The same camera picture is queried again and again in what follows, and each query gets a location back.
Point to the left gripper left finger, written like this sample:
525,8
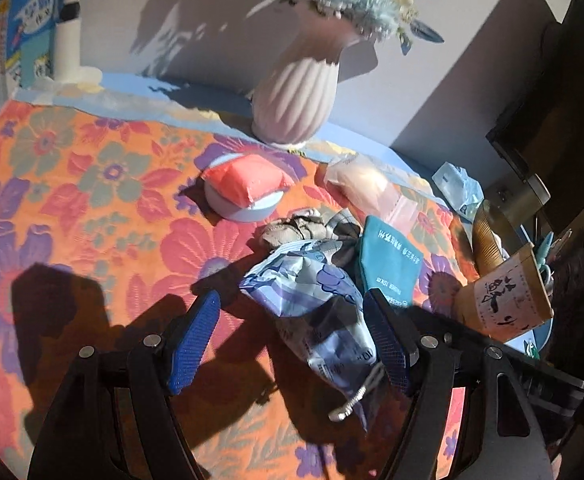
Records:
82,438

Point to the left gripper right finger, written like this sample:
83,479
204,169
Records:
427,357

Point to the blue floral package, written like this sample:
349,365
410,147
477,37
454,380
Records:
318,312

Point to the brown pen holder cup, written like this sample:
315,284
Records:
506,302

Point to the ribbed glass bowl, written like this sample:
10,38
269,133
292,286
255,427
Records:
485,243

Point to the grey thermos bottle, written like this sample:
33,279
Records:
512,201

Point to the floral orange table mat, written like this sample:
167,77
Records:
105,236

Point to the teal packet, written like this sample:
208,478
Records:
388,261

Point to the light blue tissue pack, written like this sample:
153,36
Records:
463,193

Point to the pink plastic bag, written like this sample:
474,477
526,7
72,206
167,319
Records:
368,192

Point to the black monitor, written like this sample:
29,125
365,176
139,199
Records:
542,132

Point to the red cushion on dish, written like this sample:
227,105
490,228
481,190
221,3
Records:
245,187

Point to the grey crumpled cloth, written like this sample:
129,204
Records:
341,231

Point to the white desk lamp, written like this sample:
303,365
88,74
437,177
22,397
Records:
67,67

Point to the pink ribbed vase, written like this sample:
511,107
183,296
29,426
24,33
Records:
297,96

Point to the stack of books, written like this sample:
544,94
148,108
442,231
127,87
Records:
26,40

